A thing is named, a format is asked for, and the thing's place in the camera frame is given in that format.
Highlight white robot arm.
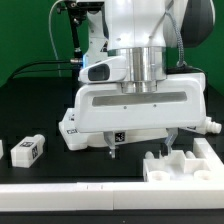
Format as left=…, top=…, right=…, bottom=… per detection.
left=73, top=0, right=215, bottom=149

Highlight white part at left edge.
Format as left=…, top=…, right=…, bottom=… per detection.
left=0, top=140, right=4, bottom=160

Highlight grey cable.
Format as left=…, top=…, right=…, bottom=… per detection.
left=48, top=0, right=68, bottom=78

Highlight black cables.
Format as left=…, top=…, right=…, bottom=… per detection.
left=7, top=59, right=84, bottom=83

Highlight black camera stand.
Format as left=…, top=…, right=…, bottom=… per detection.
left=57, top=0, right=108, bottom=64

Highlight white long chair side front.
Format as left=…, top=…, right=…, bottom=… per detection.
left=59, top=114, right=168, bottom=151

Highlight white chair seat part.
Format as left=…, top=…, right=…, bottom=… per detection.
left=143, top=150, right=214, bottom=182

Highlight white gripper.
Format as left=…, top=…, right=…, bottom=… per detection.
left=74, top=73, right=206, bottom=159

